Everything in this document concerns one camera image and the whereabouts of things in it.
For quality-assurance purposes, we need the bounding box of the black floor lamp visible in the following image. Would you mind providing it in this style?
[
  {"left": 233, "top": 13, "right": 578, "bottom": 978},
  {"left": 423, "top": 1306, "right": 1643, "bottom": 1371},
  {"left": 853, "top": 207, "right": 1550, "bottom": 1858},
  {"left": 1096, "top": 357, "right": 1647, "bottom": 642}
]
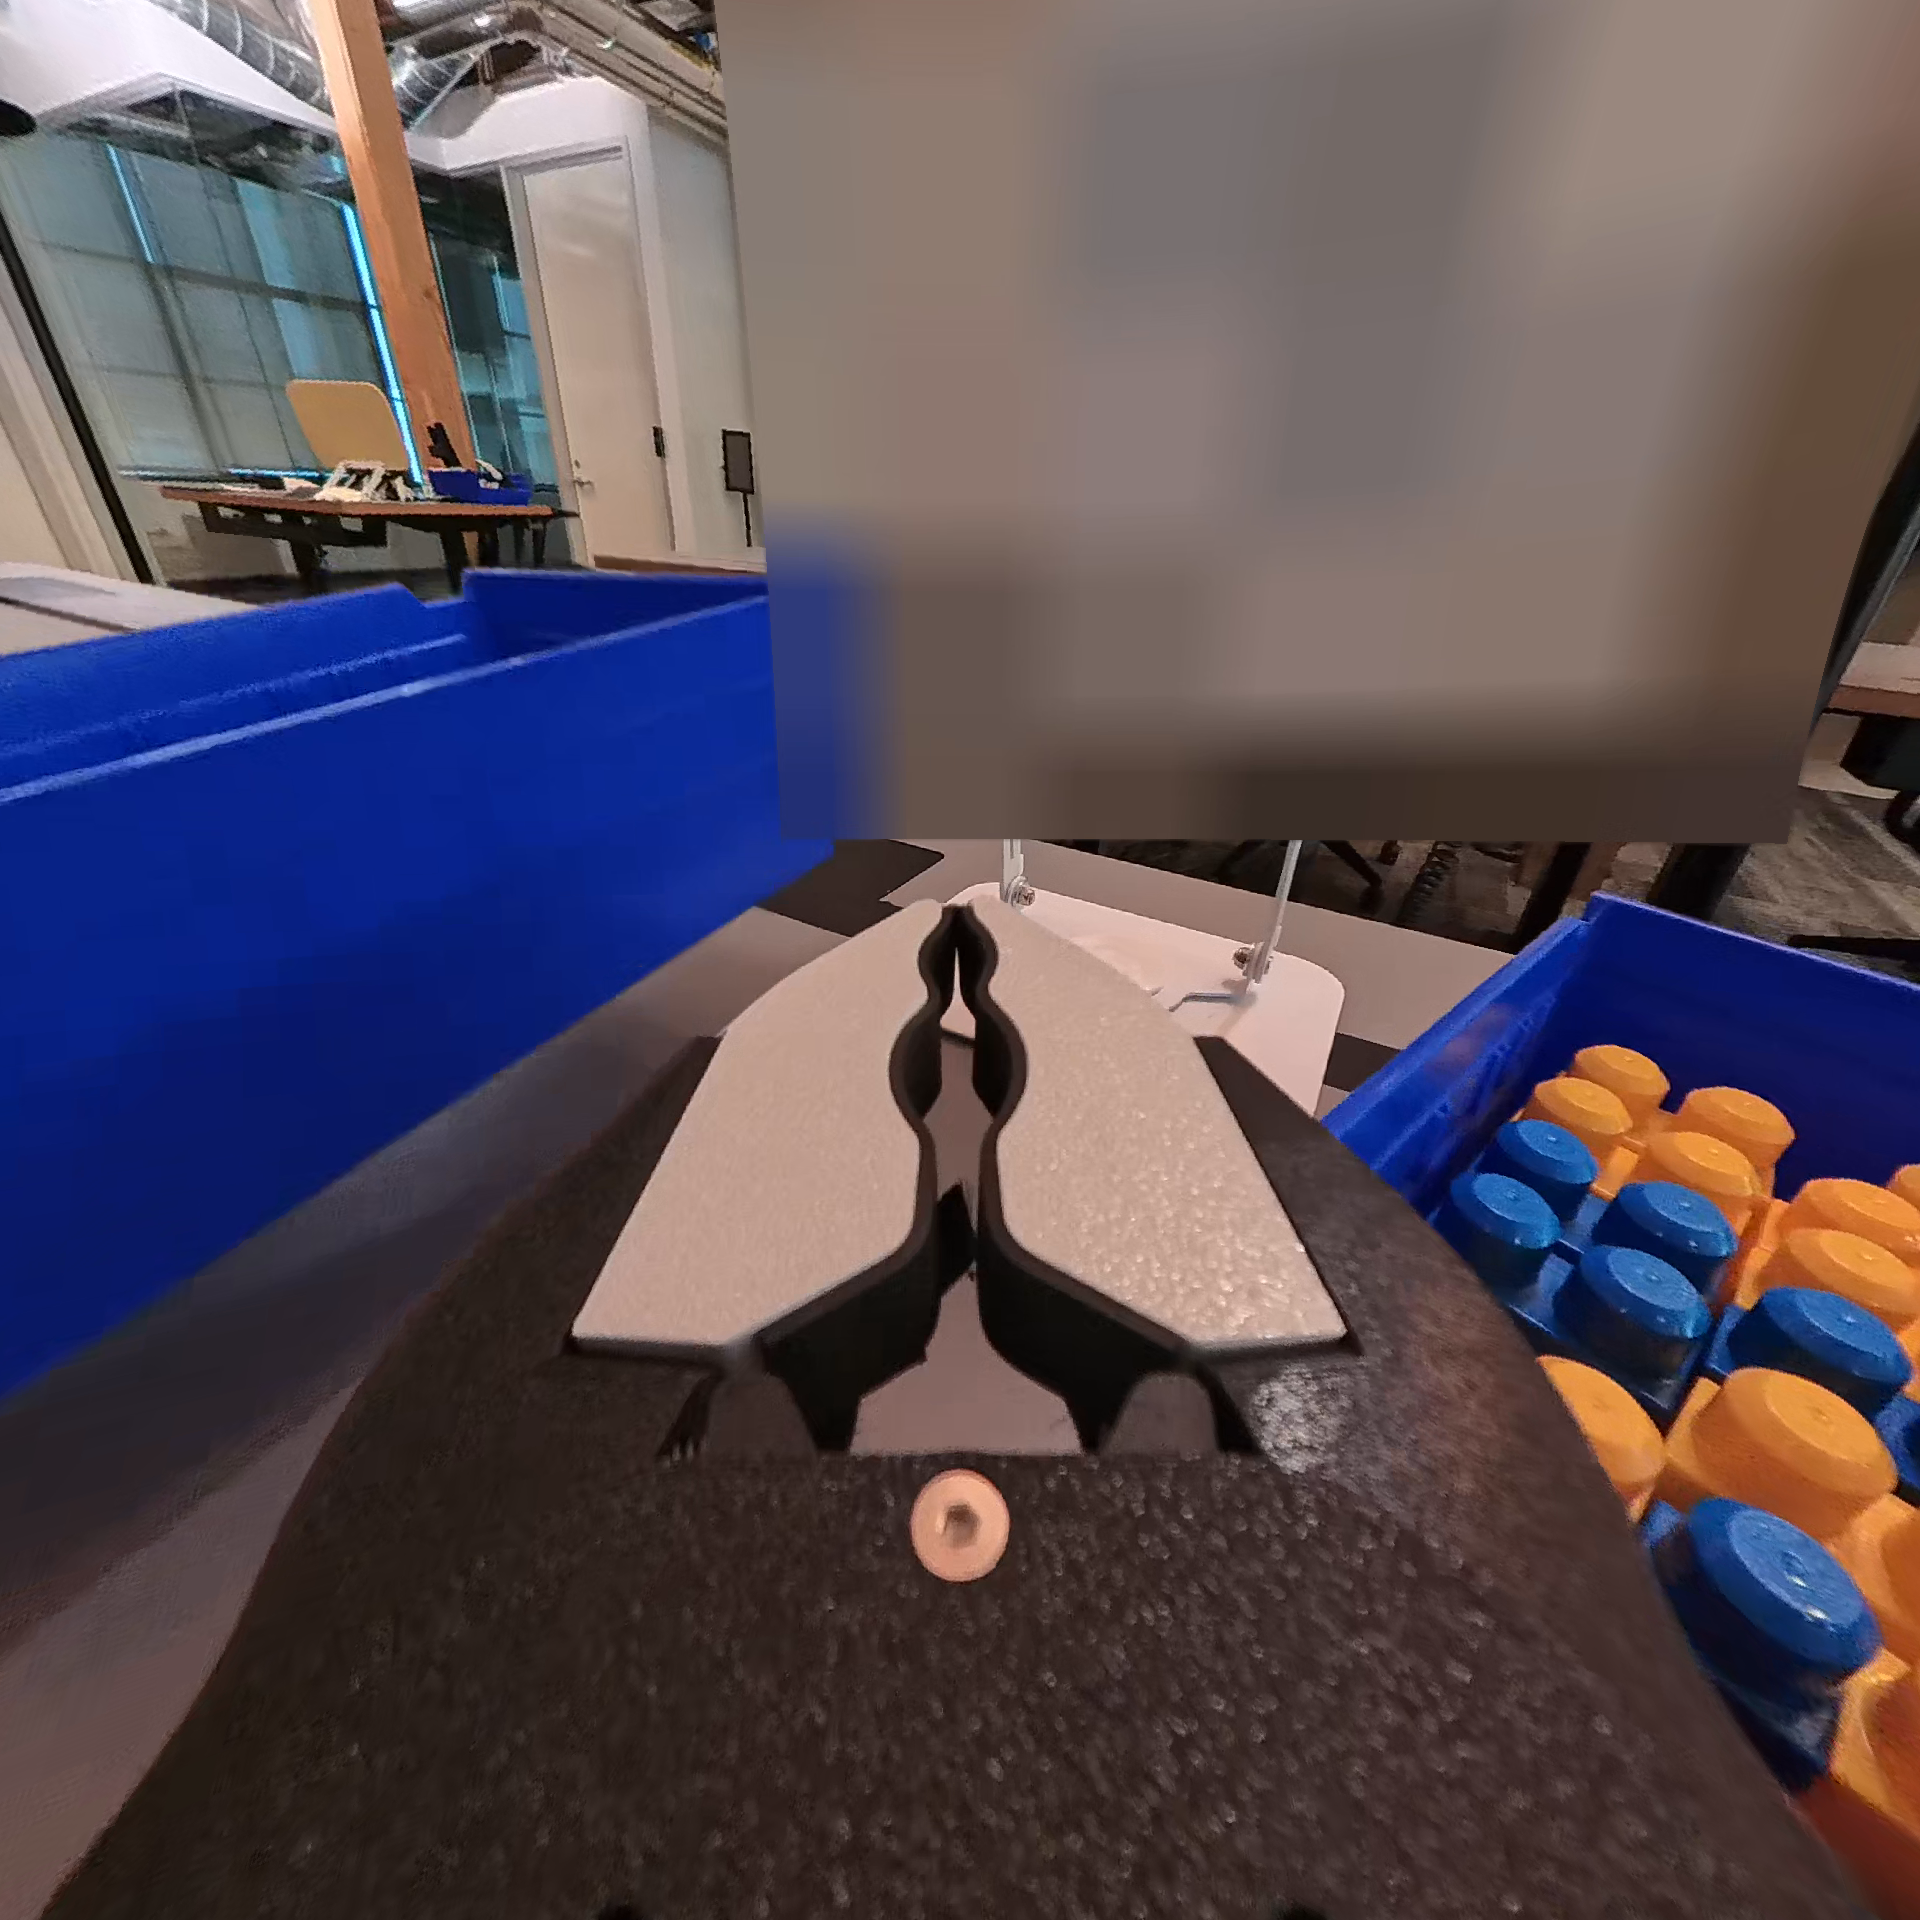
[{"left": 0, "top": 93, "right": 162, "bottom": 592}]

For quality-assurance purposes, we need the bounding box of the wooden document stand white base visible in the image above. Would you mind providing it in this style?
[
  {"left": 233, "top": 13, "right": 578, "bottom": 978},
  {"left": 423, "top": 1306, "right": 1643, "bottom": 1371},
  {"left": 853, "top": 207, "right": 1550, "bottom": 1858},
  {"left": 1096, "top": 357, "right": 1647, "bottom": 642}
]
[
  {"left": 285, "top": 378, "right": 411, "bottom": 492},
  {"left": 940, "top": 839, "right": 1343, "bottom": 1122}
]

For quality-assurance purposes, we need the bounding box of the white door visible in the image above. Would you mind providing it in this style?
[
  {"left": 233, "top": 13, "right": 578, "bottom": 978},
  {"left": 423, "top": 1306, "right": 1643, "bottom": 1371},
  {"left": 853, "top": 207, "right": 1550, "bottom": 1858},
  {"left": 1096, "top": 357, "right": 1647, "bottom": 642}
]
[{"left": 507, "top": 149, "right": 680, "bottom": 573}]

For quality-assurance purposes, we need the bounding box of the wooden top office desk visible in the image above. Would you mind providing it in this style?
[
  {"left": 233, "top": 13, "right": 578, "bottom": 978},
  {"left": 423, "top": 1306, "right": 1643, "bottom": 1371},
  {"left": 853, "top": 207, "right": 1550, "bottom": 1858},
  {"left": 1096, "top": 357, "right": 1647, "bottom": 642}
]
[{"left": 161, "top": 481, "right": 584, "bottom": 598}]

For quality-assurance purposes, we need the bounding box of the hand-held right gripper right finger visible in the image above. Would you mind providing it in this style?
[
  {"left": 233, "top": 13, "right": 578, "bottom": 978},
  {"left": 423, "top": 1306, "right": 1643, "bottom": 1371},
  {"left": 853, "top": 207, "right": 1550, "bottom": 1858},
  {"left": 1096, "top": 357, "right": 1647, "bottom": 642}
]
[{"left": 957, "top": 902, "right": 1354, "bottom": 1362}]

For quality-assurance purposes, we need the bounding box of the grey top table wooden edge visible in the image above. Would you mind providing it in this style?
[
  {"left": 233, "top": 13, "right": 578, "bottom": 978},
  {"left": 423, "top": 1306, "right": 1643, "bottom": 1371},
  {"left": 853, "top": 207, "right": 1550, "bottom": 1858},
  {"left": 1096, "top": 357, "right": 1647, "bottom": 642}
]
[{"left": 0, "top": 561, "right": 261, "bottom": 655}]

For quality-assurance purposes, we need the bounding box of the pile of blue mega blocks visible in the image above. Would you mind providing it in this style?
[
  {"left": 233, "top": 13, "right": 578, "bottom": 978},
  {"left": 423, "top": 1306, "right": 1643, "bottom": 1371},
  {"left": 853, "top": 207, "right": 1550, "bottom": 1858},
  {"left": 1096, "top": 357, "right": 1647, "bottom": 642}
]
[{"left": 1429, "top": 1117, "right": 1920, "bottom": 1789}]

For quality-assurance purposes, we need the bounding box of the pile of yellow mega blocks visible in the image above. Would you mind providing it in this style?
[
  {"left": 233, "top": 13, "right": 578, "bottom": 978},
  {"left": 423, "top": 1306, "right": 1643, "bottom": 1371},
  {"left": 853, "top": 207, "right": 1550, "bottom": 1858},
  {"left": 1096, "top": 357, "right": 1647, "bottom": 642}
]
[{"left": 1513, "top": 1040, "right": 1920, "bottom": 1920}]

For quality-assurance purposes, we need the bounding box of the silver ventilation duct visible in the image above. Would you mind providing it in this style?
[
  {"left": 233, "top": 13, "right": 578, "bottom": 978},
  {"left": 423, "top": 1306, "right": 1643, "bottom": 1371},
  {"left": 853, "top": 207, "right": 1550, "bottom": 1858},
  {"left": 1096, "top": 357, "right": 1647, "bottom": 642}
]
[{"left": 150, "top": 0, "right": 721, "bottom": 126}]

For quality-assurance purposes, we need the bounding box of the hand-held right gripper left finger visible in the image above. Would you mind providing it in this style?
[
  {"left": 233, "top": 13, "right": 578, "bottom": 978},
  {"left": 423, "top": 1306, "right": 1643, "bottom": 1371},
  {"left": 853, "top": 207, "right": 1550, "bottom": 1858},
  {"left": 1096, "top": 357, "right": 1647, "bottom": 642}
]
[{"left": 569, "top": 902, "right": 972, "bottom": 1353}]

